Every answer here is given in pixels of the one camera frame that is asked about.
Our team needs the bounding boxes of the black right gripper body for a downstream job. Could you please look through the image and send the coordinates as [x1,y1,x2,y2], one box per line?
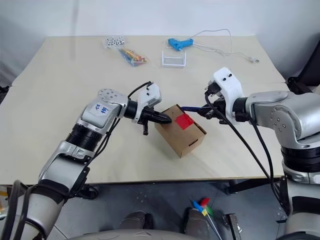
[204,83,229,125]

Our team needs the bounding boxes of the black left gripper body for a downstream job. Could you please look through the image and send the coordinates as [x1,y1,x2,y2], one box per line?
[136,107,154,137]

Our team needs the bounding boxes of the brown cardboard box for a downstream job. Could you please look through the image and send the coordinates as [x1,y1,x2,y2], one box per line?
[154,104,208,159]

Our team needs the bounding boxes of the red tape patch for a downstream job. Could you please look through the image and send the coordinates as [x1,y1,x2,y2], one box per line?
[174,113,195,131]

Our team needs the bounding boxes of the clear bag of coloured sticks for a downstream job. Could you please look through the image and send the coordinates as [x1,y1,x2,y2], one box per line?
[117,46,151,68]

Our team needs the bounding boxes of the blue glue gun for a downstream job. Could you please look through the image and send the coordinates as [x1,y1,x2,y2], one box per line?
[167,37,195,52]

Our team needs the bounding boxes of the clear bag of white dice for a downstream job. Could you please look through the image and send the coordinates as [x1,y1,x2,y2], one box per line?
[102,35,127,49]

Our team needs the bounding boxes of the colourful feather toy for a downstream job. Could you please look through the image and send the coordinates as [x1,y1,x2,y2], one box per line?
[191,197,222,240]

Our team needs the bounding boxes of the black chair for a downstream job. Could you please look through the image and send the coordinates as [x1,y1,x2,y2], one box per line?
[286,44,320,95]

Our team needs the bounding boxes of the dark grey rounded shape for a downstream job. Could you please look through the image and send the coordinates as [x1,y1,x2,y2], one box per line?
[119,211,154,232]
[184,208,213,238]

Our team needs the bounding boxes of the grey rounded robot torso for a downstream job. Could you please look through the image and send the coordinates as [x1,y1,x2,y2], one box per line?
[66,229,201,240]

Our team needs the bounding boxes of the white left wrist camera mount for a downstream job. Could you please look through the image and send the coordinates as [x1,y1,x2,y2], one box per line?
[136,83,163,125]

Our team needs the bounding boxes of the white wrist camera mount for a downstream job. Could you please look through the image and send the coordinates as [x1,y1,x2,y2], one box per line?
[136,83,163,125]
[206,66,245,121]

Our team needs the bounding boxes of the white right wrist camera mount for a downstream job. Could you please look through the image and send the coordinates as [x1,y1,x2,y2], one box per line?
[206,66,245,121]

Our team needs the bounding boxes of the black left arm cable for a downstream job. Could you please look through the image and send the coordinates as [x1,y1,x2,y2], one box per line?
[67,80,154,201]

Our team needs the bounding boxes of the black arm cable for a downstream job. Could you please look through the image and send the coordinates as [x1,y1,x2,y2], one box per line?
[67,80,154,201]
[204,92,288,213]

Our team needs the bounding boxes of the white wire frame rack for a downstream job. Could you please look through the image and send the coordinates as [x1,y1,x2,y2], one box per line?
[160,49,188,68]

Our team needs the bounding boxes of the white power cord with plug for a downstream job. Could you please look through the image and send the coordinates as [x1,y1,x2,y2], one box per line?
[191,28,260,64]

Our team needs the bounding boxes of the black table frame bar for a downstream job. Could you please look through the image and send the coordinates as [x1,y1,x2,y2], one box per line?
[223,174,283,196]

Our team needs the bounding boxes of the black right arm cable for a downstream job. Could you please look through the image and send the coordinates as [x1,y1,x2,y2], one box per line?
[204,92,288,213]

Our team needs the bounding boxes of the black metal bracket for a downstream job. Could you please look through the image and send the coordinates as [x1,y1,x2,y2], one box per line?
[223,213,242,240]

